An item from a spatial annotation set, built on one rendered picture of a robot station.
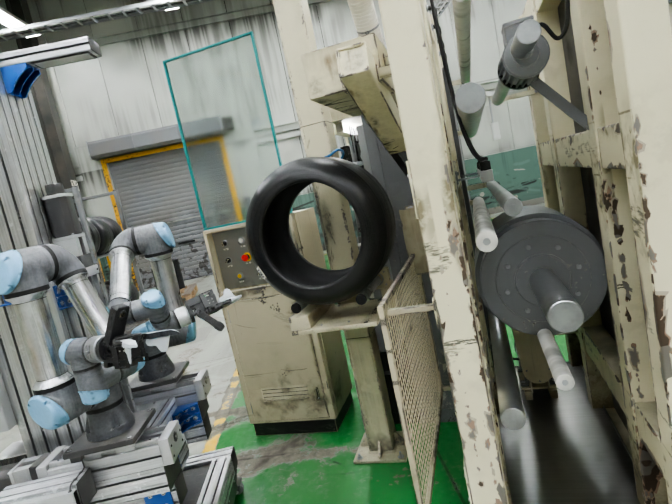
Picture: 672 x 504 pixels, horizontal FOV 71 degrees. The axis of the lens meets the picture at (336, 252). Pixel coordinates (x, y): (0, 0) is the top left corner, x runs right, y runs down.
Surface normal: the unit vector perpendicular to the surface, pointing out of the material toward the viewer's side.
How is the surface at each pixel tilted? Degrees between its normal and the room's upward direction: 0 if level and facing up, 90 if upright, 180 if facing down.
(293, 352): 91
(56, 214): 90
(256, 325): 90
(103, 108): 90
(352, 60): 72
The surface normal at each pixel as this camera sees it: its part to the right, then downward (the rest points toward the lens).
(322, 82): -0.27, 0.18
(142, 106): 0.07, 0.11
